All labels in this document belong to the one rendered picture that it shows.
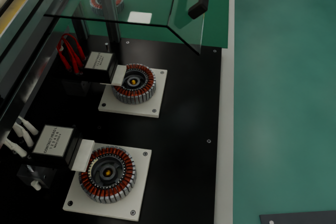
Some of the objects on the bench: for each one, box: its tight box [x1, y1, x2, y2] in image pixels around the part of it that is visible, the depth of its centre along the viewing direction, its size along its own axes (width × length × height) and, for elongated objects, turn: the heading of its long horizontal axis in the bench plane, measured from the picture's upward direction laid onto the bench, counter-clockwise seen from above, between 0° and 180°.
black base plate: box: [0, 32, 222, 224], centre depth 70 cm, size 47×64×2 cm
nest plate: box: [63, 143, 152, 222], centre depth 61 cm, size 15×15×1 cm
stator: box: [79, 146, 137, 204], centre depth 59 cm, size 11×11×4 cm
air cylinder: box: [17, 164, 57, 189], centre depth 60 cm, size 5×8×6 cm
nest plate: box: [98, 65, 168, 118], centre depth 75 cm, size 15×15×1 cm
